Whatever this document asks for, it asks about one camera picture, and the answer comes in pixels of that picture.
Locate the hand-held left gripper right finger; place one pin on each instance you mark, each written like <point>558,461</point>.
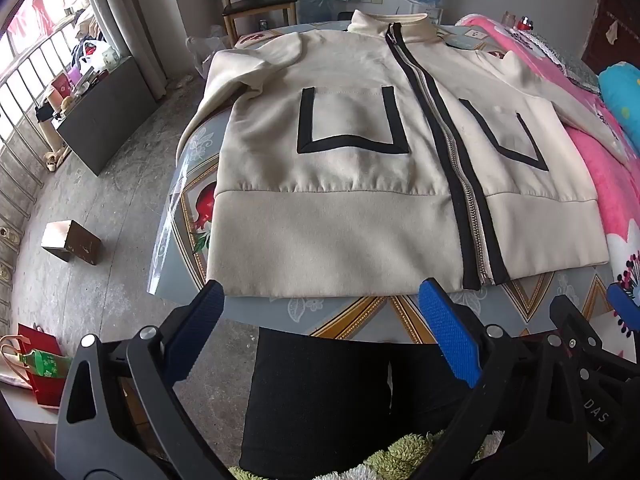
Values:
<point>450,330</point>

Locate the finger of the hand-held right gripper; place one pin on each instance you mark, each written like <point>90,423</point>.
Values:
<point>625,299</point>
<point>572,317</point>

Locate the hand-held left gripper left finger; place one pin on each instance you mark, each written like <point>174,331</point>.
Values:
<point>200,320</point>

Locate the beige zip jacket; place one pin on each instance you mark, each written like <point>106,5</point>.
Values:
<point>350,185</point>

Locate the fruit print tablecloth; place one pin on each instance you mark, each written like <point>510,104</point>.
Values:
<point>350,315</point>

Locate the pink floral blanket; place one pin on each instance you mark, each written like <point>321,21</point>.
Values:
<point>600,170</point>

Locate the fuzzy green white robe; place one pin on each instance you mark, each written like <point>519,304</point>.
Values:
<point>380,460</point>

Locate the red gift bag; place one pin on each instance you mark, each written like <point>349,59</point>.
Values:
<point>42,385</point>

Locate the blue dotted pillow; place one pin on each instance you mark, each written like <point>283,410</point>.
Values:
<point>622,95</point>

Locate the beige slippers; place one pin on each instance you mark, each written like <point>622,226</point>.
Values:
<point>54,159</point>

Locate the dark cabinet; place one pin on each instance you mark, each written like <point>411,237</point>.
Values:
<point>110,115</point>

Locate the grey lace pillow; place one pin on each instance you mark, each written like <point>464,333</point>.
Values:
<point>570,60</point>

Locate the clear plastic bag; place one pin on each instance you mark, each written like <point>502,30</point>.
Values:
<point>207,50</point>

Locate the red box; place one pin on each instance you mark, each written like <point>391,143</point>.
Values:
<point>61,85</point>

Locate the window railing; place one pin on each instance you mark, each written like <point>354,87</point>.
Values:
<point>20,110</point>

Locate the white plastic bag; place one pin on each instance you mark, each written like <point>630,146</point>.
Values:
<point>97,55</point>

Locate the dark wooden wardrobe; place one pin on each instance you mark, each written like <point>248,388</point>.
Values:
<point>612,15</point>

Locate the grey curtain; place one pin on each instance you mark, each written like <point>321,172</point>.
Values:
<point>125,20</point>

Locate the white water dispenser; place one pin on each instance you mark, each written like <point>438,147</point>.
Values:
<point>425,14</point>

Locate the wooden chair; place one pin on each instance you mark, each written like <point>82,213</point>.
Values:
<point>260,2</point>

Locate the clear empty water jug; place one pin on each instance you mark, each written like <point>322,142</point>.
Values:
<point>320,7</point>

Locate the hanging laundry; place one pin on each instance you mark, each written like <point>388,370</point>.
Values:
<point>27,10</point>

